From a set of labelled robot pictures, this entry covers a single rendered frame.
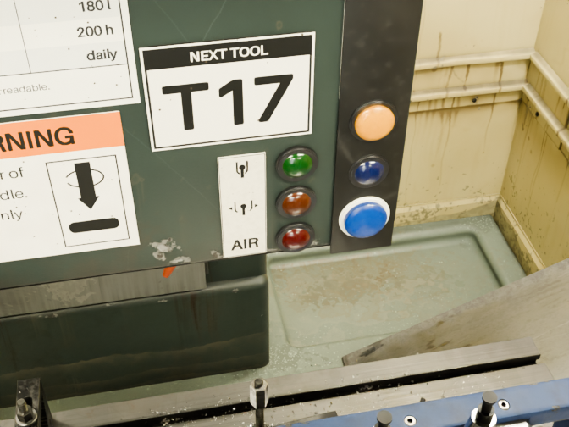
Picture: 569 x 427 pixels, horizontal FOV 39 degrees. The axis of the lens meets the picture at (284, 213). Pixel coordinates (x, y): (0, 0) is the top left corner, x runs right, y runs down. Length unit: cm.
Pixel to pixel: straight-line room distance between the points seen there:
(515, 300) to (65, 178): 132
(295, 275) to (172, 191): 147
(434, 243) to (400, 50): 162
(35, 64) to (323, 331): 146
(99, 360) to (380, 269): 73
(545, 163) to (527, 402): 97
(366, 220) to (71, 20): 23
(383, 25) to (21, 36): 20
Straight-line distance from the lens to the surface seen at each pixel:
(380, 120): 50
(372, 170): 53
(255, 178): 52
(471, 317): 172
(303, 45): 47
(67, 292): 150
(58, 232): 53
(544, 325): 168
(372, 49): 48
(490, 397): 86
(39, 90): 47
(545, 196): 191
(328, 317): 189
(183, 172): 51
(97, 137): 49
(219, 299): 157
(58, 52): 46
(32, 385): 129
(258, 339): 167
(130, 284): 149
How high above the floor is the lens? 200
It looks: 42 degrees down
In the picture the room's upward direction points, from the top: straight up
